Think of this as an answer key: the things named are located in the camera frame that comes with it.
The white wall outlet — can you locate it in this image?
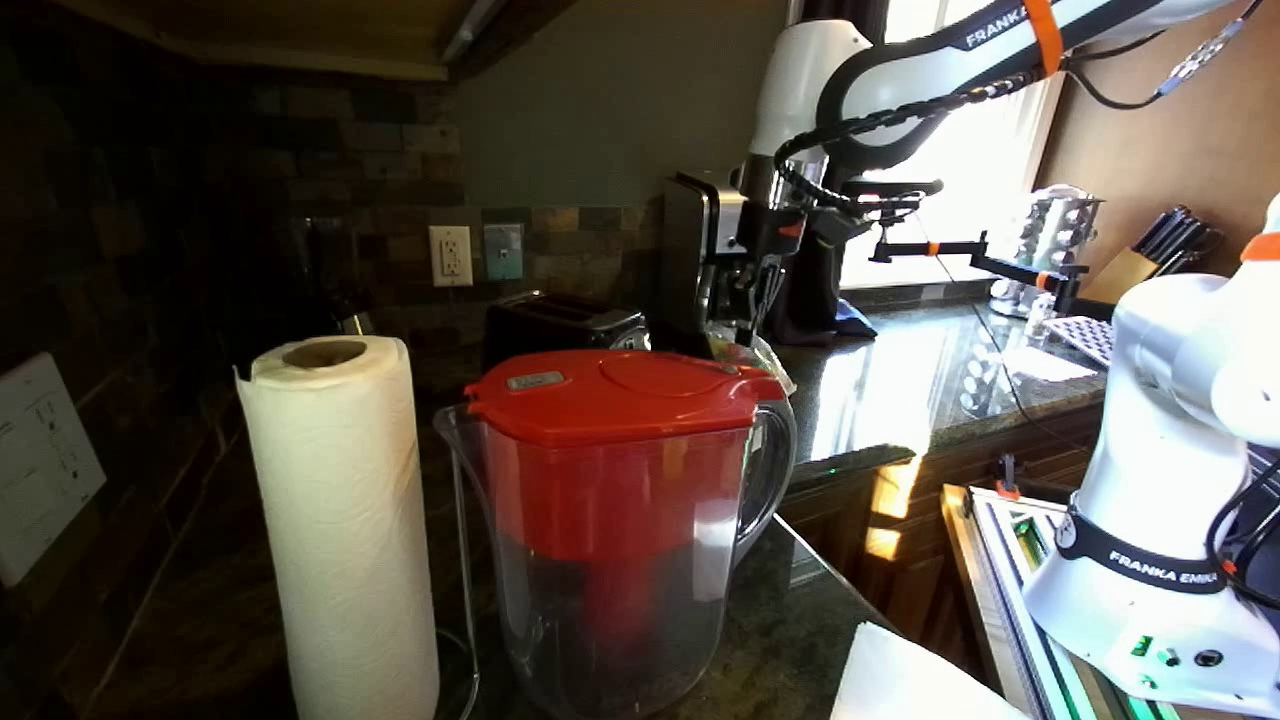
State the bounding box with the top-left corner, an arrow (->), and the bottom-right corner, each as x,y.
429,223 -> 472,289

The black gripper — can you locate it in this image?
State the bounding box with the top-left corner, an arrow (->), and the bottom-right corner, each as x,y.
657,172 -> 814,361

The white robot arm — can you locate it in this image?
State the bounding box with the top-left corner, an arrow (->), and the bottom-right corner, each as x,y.
691,0 -> 1280,720

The black toaster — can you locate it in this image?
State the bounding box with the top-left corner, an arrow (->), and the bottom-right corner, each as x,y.
479,292 -> 652,367

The white paper napkin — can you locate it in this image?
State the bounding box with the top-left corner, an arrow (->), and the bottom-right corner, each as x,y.
827,619 -> 1028,720

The white wall switch plate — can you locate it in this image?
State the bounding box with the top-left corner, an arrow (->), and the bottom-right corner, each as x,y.
0,354 -> 105,589

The wooden knife block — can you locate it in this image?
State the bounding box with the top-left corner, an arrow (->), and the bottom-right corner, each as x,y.
1072,206 -> 1219,315

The clear water filter pitcher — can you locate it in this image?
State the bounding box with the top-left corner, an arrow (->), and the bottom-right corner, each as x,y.
436,350 -> 797,720

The white paper towel roll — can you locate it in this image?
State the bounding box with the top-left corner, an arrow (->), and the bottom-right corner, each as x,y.
238,338 -> 440,720

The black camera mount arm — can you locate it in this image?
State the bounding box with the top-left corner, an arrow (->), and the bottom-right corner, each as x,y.
857,179 -> 1028,280

